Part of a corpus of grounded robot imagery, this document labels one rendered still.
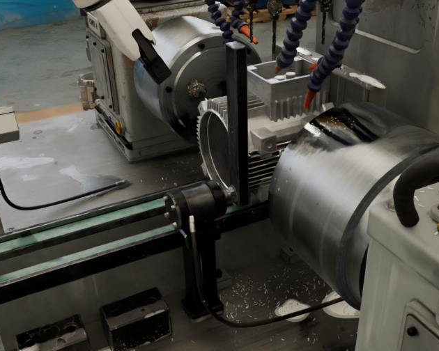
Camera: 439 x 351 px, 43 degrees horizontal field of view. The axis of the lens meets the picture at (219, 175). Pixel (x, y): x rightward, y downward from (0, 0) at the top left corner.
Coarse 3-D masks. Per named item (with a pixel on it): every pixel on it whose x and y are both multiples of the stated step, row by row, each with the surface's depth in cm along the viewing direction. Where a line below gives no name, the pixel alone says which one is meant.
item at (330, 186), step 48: (288, 144) 77; (336, 144) 71; (384, 144) 68; (432, 144) 67; (288, 192) 75; (336, 192) 68; (384, 192) 64; (288, 240) 79; (336, 240) 67; (336, 288) 71
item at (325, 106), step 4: (200, 104) 101; (204, 104) 100; (324, 104) 97; (328, 104) 97; (332, 104) 98; (200, 108) 101; (204, 108) 100; (320, 108) 98; (324, 108) 97; (328, 108) 97; (200, 112) 102; (320, 112) 98; (204, 168) 107; (204, 172) 107
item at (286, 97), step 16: (272, 64) 102; (304, 64) 102; (256, 80) 96; (288, 80) 93; (304, 80) 94; (256, 96) 97; (272, 96) 93; (288, 96) 95; (304, 96) 96; (320, 96) 97; (272, 112) 95; (288, 112) 96; (304, 112) 98
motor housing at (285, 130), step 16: (224, 96) 99; (208, 112) 100; (224, 112) 93; (256, 112) 95; (208, 128) 105; (224, 128) 107; (256, 128) 94; (272, 128) 95; (288, 128) 95; (208, 144) 106; (224, 144) 108; (208, 160) 107; (224, 160) 107; (256, 160) 92; (272, 160) 94; (224, 176) 106; (256, 176) 93
